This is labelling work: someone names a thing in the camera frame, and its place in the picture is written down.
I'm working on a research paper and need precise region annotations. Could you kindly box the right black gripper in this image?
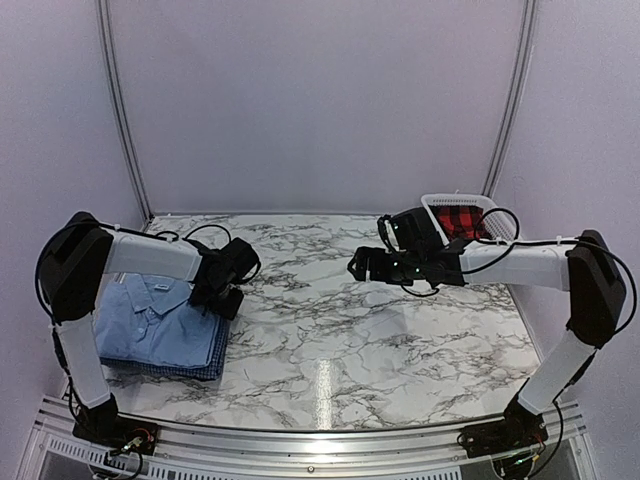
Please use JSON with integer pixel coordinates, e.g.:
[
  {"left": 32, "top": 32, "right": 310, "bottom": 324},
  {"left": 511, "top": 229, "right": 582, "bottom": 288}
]
[{"left": 349, "top": 246, "right": 425, "bottom": 285}]

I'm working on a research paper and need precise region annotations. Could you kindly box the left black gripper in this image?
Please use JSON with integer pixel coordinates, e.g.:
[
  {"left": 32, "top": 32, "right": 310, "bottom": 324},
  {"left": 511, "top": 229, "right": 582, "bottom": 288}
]
[{"left": 188, "top": 280, "right": 243, "bottom": 321}]

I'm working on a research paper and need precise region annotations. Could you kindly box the light blue long sleeve shirt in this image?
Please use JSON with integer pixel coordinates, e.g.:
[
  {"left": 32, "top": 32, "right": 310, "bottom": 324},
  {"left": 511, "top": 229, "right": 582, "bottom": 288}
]
[{"left": 95, "top": 274, "right": 217, "bottom": 355}]

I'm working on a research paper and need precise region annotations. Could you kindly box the blue checked shirt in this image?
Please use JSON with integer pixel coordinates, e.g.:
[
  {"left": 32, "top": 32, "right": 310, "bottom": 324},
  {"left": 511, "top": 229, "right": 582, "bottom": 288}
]
[{"left": 99, "top": 315, "right": 229, "bottom": 381}]

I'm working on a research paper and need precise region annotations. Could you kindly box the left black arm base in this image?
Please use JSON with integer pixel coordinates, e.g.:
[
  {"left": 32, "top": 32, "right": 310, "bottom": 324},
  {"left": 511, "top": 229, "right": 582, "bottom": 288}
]
[{"left": 72, "top": 394, "right": 159, "bottom": 455}]

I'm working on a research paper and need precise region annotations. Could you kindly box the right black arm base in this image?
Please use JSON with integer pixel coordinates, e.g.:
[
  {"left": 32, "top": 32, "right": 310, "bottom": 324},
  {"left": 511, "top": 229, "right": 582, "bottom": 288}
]
[{"left": 457, "top": 396, "right": 548, "bottom": 458}]

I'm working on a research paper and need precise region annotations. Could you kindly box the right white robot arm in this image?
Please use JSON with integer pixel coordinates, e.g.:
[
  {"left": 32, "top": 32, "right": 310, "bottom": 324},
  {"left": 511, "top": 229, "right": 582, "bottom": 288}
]
[{"left": 347, "top": 207, "right": 638, "bottom": 448}]

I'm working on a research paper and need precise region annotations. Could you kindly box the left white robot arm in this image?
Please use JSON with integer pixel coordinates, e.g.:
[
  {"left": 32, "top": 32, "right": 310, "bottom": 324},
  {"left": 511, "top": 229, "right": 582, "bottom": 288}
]
[{"left": 34, "top": 211, "right": 262, "bottom": 445}]

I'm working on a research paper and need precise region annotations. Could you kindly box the red black plaid shirt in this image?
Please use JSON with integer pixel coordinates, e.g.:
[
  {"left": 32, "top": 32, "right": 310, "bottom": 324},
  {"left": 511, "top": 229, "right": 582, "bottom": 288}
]
[{"left": 430, "top": 205, "right": 492, "bottom": 241}]

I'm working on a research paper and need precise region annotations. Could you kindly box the white plastic basket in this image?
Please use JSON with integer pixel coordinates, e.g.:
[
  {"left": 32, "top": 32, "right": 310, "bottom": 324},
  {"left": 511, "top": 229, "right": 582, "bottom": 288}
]
[{"left": 421, "top": 193, "right": 520, "bottom": 243}]

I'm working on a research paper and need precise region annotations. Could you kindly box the front aluminium rail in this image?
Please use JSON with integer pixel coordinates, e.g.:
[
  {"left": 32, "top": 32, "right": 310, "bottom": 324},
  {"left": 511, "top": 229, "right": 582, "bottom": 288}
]
[{"left": 17, "top": 397, "right": 598, "bottom": 479}]

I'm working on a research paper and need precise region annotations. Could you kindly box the right aluminium frame post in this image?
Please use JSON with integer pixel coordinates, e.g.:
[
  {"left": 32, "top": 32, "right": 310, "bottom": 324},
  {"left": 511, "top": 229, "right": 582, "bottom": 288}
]
[{"left": 482, "top": 0, "right": 539, "bottom": 197}]

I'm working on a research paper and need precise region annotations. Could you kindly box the aluminium frame post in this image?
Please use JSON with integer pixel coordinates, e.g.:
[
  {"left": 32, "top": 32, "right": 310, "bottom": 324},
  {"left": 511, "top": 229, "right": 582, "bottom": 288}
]
[
  {"left": 95, "top": 0, "right": 154, "bottom": 225},
  {"left": 482, "top": 0, "right": 539, "bottom": 197}
]

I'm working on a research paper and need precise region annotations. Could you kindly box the left aluminium frame post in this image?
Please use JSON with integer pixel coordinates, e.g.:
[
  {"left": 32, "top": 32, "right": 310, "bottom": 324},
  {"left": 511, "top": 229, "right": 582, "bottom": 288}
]
[{"left": 95, "top": 0, "right": 154, "bottom": 225}]

